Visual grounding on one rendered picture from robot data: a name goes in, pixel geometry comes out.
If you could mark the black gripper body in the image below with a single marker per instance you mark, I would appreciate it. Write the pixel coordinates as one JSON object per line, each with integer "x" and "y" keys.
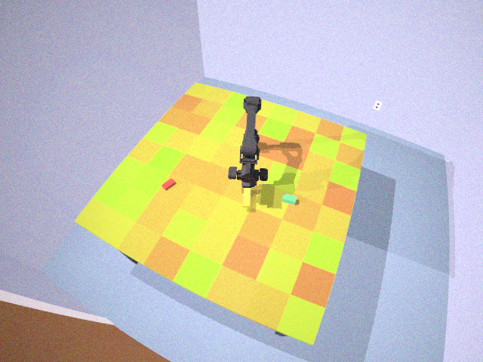
{"x": 263, "y": 174}

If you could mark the small green cube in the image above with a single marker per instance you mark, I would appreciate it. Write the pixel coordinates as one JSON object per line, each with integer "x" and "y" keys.
{"x": 289, "y": 199}

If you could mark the yellow bar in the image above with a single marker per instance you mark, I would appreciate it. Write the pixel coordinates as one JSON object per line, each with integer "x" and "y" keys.
{"x": 247, "y": 197}

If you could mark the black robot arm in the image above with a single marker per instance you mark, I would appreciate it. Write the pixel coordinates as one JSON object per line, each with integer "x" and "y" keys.
{"x": 249, "y": 147}

